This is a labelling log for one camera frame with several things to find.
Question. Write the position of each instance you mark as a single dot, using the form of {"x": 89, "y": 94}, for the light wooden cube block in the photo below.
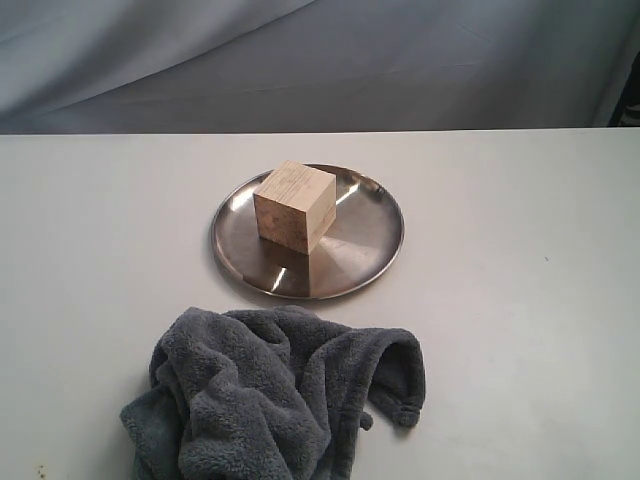
{"x": 295, "y": 206}

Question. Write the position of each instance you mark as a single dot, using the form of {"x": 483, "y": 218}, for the grey fluffy towel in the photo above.
{"x": 269, "y": 394}

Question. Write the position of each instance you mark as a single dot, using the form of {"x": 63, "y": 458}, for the round stainless steel plate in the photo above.
{"x": 358, "y": 248}

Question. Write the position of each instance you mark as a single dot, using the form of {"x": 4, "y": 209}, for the grey backdrop cloth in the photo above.
{"x": 87, "y": 67}

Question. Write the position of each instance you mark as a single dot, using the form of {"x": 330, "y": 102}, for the black stand pole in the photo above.
{"x": 626, "y": 111}

